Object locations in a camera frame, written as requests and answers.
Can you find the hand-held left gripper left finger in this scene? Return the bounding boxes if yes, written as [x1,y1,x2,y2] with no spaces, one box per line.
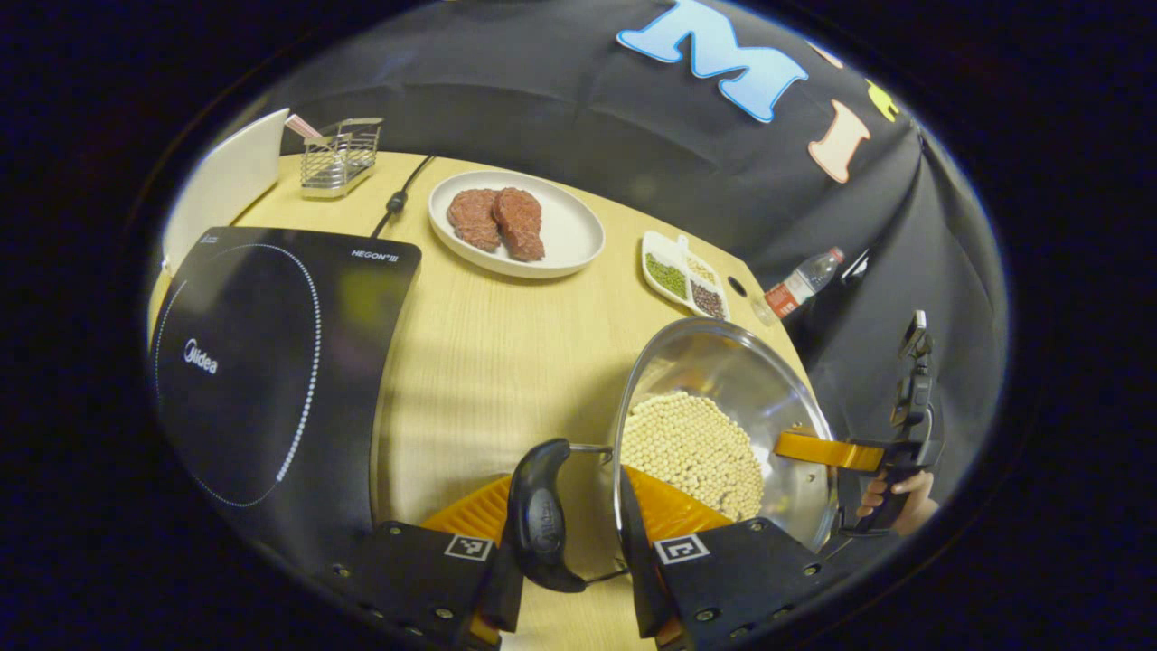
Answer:
[330,475,525,647]

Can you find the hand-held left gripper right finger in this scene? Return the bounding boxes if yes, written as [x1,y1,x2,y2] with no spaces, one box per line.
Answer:
[619,466,837,647]

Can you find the stainless steel pot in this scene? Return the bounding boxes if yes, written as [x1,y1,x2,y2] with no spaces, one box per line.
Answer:
[503,316,837,595]

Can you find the black induction cooktop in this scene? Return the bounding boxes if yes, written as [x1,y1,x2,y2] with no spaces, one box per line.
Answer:
[149,226,423,561]

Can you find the pile of soybeans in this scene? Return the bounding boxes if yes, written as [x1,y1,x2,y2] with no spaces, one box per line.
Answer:
[620,391,767,523]

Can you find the plastic bottle red label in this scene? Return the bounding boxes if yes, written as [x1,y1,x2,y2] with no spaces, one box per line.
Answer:
[750,247,846,326]

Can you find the white divided bean dish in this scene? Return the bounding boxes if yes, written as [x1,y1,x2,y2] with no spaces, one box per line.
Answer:
[641,231,730,321]

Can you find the white round plate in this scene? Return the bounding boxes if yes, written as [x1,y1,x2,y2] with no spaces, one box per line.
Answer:
[428,170,606,279]

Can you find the raw meat piece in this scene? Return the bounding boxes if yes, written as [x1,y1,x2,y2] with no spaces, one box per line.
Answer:
[492,186,546,263]
[447,188,503,253]

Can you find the white toaster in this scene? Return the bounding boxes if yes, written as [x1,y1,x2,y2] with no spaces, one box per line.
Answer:
[163,108,290,272]

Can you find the black backdrop cloth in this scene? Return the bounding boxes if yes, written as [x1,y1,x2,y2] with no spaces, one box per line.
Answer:
[194,0,1009,543]

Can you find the black power cable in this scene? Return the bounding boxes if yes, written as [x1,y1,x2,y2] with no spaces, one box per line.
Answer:
[369,156,437,241]

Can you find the metal wire holder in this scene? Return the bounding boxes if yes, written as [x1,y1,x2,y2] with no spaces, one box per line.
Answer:
[300,118,384,200]

